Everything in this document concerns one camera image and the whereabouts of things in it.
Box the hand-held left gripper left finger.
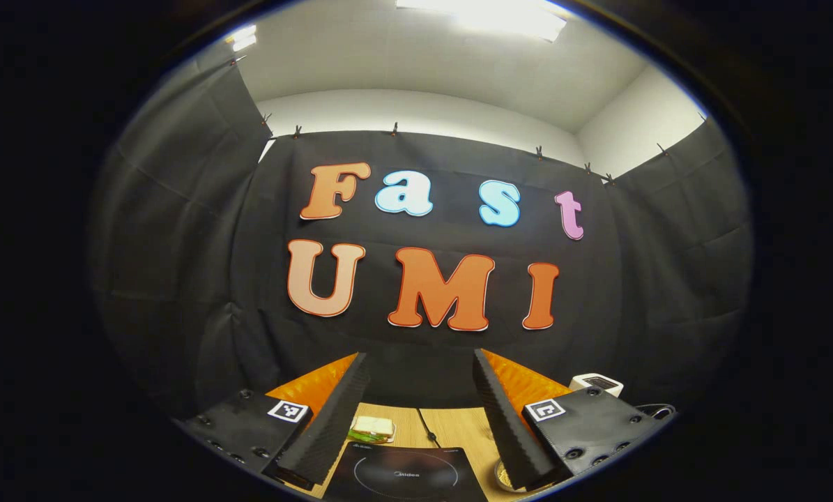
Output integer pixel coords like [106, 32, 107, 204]
[176, 352, 372, 489]

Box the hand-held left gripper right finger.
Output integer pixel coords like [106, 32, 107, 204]
[472, 349, 675, 491]

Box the steel pot with black handle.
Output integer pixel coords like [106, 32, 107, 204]
[494, 459, 528, 493]

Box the black induction cooktop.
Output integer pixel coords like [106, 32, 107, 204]
[322, 443, 490, 502]

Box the sandwich with lettuce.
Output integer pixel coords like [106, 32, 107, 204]
[349, 416, 397, 444]

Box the white toaster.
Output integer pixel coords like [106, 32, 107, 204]
[570, 374, 625, 399]

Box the black backdrop cloth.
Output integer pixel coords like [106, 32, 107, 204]
[89, 49, 755, 426]

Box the row of cloth clips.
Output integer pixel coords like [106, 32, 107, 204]
[231, 56, 710, 187]

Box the small ceiling light panel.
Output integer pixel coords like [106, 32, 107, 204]
[224, 24, 258, 53]

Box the large ceiling light panel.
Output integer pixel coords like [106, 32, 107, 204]
[397, 0, 569, 43]

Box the black cooktop power cable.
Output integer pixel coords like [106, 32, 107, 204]
[416, 408, 446, 448]

